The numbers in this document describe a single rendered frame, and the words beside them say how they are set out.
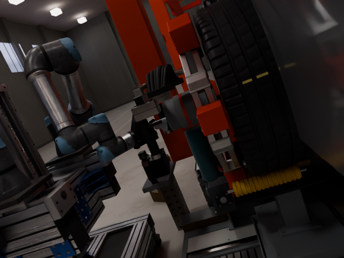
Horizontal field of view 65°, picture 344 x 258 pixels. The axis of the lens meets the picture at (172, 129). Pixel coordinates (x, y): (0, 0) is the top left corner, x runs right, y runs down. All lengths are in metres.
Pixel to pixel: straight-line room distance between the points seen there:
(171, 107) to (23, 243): 0.76
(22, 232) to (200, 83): 0.85
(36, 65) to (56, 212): 0.59
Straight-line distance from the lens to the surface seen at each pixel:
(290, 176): 1.07
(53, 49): 1.28
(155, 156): 0.97
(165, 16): 3.47
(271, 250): 1.23
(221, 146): 0.86
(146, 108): 0.92
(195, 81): 0.81
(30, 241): 1.21
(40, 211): 1.11
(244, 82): 0.77
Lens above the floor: 1.02
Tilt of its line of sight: 11 degrees down
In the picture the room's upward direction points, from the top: 22 degrees counter-clockwise
